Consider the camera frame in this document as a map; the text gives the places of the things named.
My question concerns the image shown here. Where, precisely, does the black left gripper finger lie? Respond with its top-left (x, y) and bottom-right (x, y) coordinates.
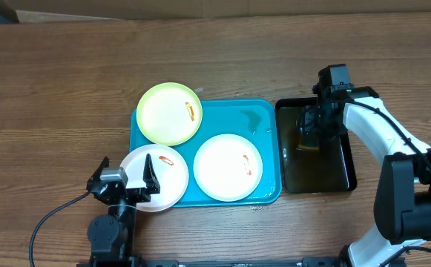
top-left (142, 154), bottom-right (160, 194)
top-left (87, 156), bottom-right (110, 185)

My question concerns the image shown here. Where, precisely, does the yellow green sponge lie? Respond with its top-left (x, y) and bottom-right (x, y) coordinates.
top-left (297, 133), bottom-right (320, 151)

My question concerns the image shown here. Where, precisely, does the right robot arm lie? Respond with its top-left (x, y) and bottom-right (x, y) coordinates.
top-left (297, 64), bottom-right (431, 267)

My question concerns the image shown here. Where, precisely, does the teal plastic tray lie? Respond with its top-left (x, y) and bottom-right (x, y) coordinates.
top-left (129, 99), bottom-right (282, 208)

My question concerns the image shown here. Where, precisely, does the cardboard board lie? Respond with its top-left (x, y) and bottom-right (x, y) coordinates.
top-left (3, 0), bottom-right (431, 20)

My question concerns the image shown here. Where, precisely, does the white plate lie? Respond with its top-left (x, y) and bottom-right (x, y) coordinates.
top-left (193, 133), bottom-right (263, 202)

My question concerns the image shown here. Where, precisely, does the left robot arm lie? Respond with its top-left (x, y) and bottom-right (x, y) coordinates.
top-left (86, 155), bottom-right (160, 267)

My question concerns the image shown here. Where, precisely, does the yellow-green plate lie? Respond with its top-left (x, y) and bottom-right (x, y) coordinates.
top-left (136, 82), bottom-right (203, 146)

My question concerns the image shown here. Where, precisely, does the pink-white plate with stain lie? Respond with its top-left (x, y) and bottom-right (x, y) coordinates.
top-left (120, 144), bottom-right (189, 212)

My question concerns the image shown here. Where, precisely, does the black water basin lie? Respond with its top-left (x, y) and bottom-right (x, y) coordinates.
top-left (275, 97), bottom-right (358, 194)

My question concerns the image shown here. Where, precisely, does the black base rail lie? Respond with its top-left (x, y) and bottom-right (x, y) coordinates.
top-left (76, 257), bottom-right (347, 267)

